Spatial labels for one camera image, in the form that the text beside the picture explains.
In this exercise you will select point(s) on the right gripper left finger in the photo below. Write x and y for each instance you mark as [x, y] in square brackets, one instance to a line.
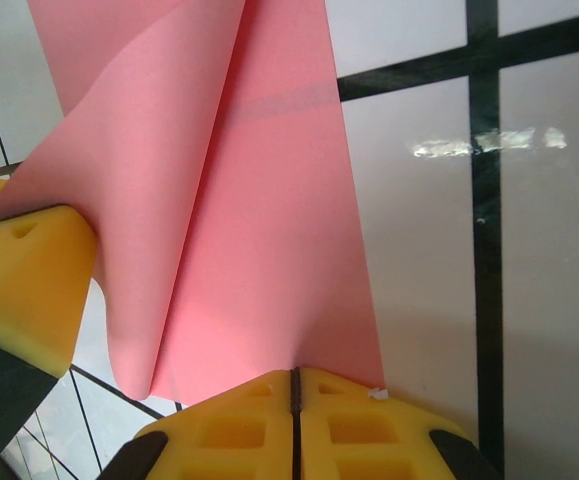
[229, 440]

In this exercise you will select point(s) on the white grid mat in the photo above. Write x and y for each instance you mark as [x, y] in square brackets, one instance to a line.
[544, 250]

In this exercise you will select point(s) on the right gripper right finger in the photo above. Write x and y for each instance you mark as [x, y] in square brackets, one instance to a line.
[369, 440]

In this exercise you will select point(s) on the pink paper sheet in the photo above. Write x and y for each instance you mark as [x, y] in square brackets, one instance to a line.
[269, 250]

